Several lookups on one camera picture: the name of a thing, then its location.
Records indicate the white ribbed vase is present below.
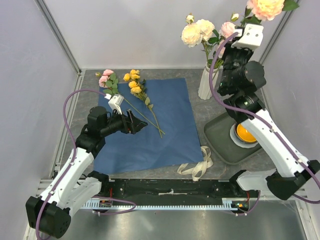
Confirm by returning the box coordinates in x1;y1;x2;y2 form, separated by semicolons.
198;66;223;100

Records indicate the white plate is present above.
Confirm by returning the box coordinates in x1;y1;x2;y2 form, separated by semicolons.
229;123;258;149

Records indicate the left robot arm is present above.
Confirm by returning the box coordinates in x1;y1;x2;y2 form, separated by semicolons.
25;106;148;240

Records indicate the peach pink rose stem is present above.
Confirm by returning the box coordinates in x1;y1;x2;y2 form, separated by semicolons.
240;0;300;27

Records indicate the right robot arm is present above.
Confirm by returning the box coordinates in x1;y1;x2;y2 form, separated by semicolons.
217;44;320;200

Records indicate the cream ribbon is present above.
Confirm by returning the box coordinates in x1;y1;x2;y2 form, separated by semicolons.
177;146;214;182

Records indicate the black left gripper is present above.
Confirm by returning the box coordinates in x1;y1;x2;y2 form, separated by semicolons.
100;107;148;137

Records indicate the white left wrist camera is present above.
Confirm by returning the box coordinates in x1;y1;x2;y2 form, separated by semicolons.
104;93;124;115

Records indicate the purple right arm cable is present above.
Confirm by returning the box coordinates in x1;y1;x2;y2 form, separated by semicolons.
208;32;320;216

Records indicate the yellow rose stem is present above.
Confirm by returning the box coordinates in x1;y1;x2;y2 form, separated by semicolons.
123;69;164;138

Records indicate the dark green tray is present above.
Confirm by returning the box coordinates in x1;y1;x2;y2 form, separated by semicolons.
203;112;263;166

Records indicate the slotted cable duct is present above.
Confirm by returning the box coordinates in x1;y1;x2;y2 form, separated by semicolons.
81;198;249;211

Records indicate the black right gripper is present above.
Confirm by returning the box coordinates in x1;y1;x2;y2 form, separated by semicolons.
219;36;255;92

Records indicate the pink rose stem with bud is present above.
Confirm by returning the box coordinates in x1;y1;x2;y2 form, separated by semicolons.
219;13;240;39

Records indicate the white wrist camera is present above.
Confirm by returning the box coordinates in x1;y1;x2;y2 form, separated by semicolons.
104;93;124;115
231;23;264;51

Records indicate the blue wrapping paper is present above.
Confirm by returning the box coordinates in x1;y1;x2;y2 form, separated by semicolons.
93;78;203;175

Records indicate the cream white rose stem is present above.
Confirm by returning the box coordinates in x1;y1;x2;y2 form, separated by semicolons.
181;13;222;68

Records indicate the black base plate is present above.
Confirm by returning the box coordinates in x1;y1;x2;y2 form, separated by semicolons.
96;178;256;207

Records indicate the orange bowl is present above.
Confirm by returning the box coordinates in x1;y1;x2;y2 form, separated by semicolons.
235;124;257;144

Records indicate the small pink rose stem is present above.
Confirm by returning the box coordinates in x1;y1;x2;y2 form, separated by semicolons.
95;69;165;135

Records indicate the double pink rose stem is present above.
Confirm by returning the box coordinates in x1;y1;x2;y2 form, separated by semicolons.
212;42;227;66

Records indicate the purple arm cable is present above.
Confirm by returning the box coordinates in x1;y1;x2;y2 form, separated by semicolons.
34;88;137;240
208;32;320;216

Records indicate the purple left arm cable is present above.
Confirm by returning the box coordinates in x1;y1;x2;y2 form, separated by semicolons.
34;88;137;240

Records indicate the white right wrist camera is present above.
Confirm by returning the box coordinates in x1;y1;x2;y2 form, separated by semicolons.
231;23;264;51

